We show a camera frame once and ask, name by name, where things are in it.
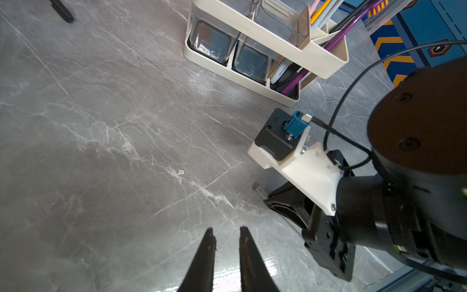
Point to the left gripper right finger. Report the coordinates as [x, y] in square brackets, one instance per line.
[254, 273]

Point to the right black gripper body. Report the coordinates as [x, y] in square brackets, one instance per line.
[372, 212]

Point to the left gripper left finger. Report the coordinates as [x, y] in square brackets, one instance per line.
[200, 275]

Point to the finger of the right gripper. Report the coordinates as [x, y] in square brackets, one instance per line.
[291, 203]

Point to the black toothbrush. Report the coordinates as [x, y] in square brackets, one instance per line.
[350, 14]

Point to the grey white toothbrush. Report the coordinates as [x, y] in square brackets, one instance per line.
[328, 12]

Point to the white toothbrush holder organizer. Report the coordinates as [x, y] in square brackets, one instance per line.
[269, 47]

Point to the yellow toothbrush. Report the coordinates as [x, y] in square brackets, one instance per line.
[318, 12]

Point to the pink toothbrush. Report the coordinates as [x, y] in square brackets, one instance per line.
[313, 6]

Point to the purple toothbrush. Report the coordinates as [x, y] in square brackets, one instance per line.
[371, 9]

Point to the light blue toothbrush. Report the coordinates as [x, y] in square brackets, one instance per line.
[383, 15]

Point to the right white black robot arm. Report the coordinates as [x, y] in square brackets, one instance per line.
[415, 207]

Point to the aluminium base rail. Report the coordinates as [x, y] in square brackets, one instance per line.
[410, 280]

